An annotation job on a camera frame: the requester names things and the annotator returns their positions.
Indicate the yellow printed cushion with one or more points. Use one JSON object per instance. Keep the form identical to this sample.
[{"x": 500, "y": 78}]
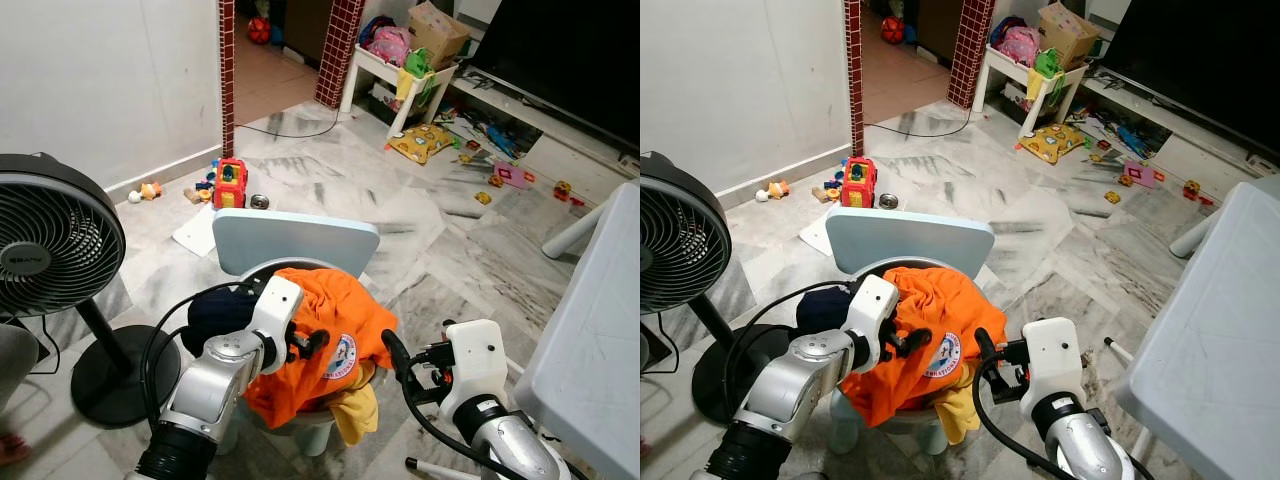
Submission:
[
  {"x": 1052, "y": 143},
  {"x": 420, "y": 143}
]

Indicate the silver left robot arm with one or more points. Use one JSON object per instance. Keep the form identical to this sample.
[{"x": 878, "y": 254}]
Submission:
[
  {"x": 215, "y": 375},
  {"x": 800, "y": 375}
]

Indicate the yellow garment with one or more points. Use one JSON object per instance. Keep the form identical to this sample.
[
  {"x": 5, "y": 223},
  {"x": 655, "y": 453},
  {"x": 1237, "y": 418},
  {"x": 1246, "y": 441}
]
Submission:
[
  {"x": 960, "y": 410},
  {"x": 355, "y": 410}
]

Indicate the pale blue folding table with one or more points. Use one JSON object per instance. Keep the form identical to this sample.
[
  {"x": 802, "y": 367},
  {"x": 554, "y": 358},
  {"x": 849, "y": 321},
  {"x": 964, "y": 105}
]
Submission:
[
  {"x": 590, "y": 340},
  {"x": 1210, "y": 340}
]

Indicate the white television stand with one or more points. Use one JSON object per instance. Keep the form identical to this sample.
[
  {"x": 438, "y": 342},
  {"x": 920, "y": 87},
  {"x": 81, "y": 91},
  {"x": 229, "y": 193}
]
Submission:
[
  {"x": 1200, "y": 155},
  {"x": 575, "y": 160}
]

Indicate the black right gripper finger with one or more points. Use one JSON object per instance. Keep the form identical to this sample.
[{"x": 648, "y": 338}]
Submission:
[
  {"x": 988, "y": 350},
  {"x": 396, "y": 350}
]

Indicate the navy garment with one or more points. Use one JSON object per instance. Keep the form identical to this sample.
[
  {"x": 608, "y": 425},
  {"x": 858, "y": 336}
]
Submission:
[
  {"x": 220, "y": 315},
  {"x": 825, "y": 310}
]

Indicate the black standing fan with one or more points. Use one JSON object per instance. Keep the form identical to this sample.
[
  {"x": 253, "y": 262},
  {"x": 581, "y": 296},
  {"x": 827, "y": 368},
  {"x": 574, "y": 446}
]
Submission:
[
  {"x": 680, "y": 235},
  {"x": 55, "y": 235}
]

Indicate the red ball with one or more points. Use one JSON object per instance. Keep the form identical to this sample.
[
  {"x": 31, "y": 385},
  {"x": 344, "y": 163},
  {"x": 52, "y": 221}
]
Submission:
[
  {"x": 892, "y": 28},
  {"x": 258, "y": 28}
]

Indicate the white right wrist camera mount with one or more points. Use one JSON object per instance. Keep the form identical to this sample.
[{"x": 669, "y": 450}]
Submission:
[
  {"x": 478, "y": 360},
  {"x": 1050, "y": 360}
]

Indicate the small metal bowl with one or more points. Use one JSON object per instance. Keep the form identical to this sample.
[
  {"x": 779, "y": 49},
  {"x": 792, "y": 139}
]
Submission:
[
  {"x": 260, "y": 202},
  {"x": 888, "y": 201}
]

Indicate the green cloth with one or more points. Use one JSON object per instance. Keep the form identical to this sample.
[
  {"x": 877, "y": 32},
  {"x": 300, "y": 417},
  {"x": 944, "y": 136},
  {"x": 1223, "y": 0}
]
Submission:
[
  {"x": 1048, "y": 68},
  {"x": 418, "y": 68}
]

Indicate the pale blue child chair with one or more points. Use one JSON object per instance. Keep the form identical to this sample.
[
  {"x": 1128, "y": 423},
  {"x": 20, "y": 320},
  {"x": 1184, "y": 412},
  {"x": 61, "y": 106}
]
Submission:
[
  {"x": 905, "y": 240},
  {"x": 295, "y": 240}
]

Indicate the small orange toy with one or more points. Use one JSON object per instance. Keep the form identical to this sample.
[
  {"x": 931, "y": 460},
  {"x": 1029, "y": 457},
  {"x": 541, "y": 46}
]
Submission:
[
  {"x": 150, "y": 190},
  {"x": 777, "y": 188}
]

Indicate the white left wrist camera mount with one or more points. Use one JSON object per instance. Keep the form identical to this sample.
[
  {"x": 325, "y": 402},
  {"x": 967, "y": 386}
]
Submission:
[
  {"x": 872, "y": 310},
  {"x": 277, "y": 310}
]

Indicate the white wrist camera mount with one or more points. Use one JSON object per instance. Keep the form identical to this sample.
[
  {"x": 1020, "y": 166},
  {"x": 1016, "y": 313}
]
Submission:
[
  {"x": 872, "y": 310},
  {"x": 1050, "y": 360},
  {"x": 277, "y": 310},
  {"x": 478, "y": 360}
]

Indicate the orange T-shirt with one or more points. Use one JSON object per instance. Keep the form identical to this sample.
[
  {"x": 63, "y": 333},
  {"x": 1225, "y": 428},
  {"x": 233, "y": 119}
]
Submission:
[
  {"x": 945, "y": 310},
  {"x": 335, "y": 320}
]

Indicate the pink plastic toy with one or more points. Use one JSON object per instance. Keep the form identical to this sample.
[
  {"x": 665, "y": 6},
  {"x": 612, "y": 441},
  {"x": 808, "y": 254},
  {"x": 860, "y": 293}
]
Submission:
[
  {"x": 1140, "y": 173},
  {"x": 513, "y": 176}
]

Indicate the white side stand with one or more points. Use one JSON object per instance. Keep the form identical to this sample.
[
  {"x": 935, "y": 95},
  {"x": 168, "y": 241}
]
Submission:
[
  {"x": 1005, "y": 65},
  {"x": 370, "y": 62}
]

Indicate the red plastic toy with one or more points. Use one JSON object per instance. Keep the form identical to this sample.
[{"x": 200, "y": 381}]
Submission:
[
  {"x": 858, "y": 185},
  {"x": 230, "y": 185}
]

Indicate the pink bag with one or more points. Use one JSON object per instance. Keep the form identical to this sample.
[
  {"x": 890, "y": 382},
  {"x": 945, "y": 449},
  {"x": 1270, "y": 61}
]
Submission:
[
  {"x": 388, "y": 45},
  {"x": 1020, "y": 45}
]

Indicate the white paper sheet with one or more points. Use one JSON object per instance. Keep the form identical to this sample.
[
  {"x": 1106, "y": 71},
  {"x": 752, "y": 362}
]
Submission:
[
  {"x": 195, "y": 232},
  {"x": 815, "y": 232}
]

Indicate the black flat television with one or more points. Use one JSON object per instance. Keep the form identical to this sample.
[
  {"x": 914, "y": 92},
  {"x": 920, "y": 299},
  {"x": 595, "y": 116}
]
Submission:
[
  {"x": 1200, "y": 50},
  {"x": 570, "y": 50}
]

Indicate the brown cardboard box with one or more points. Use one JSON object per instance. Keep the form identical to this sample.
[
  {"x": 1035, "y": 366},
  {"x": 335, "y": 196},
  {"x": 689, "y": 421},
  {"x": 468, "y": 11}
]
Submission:
[
  {"x": 1068, "y": 30},
  {"x": 438, "y": 30}
]

